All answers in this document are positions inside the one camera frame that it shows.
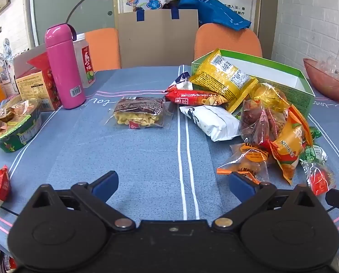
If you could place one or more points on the clear wrapped waffle snack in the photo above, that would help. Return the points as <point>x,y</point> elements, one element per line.
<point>138,111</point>

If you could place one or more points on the brown cardboard box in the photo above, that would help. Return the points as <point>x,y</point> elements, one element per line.
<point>158,39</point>

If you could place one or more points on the yellow snack packet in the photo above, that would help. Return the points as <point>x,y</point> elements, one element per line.
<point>223,76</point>

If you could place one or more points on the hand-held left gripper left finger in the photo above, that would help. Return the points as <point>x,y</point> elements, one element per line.
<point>105,183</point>

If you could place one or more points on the green and white candy packet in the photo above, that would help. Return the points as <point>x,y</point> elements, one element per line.
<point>314,153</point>

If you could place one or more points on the blue plastic bag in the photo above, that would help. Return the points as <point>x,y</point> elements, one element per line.
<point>220,11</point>

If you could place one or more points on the green instant noodle bowl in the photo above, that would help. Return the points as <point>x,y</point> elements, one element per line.
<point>15,130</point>

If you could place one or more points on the wall photo collage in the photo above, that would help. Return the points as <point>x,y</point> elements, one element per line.
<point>1,59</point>

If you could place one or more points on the clear bun packet orange print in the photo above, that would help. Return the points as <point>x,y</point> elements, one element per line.
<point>246,159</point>

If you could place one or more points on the gold candy packet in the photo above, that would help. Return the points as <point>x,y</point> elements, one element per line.
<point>269,96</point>

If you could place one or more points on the red cupcake packet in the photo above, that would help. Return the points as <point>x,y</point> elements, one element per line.
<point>320,179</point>

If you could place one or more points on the orange snack packet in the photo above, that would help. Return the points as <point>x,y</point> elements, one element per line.
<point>289,145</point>

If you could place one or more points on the clear packet of red dates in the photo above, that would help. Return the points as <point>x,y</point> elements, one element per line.
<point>257,125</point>

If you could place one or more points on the pink thermos bottle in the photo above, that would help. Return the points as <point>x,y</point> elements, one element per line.
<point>62,68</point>

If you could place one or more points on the clear bottle with red label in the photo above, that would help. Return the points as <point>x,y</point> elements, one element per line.
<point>88,62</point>

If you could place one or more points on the orange chair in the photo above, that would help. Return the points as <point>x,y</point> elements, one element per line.
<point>229,39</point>
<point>104,48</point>

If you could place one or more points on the green and white box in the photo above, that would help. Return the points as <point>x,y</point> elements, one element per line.
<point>272,71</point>

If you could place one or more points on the blue striped tablecloth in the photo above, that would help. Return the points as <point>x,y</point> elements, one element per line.
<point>129,159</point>

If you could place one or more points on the small green candy packet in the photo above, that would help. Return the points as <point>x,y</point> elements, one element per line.
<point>315,133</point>

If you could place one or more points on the long red snack packet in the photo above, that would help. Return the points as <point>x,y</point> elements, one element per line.
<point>192,98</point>

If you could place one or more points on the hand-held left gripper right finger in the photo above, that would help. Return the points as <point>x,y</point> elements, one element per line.
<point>240,183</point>

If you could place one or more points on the red tomato print carton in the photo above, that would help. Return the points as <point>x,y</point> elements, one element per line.
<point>35,88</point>

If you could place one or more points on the blue and white snack packet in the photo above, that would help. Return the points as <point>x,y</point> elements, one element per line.
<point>181,82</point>

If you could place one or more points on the clear plastic wrap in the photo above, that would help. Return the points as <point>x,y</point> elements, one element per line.
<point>334,68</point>

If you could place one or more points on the pink plastic bowl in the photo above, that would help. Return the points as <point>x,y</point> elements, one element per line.
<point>323,85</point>

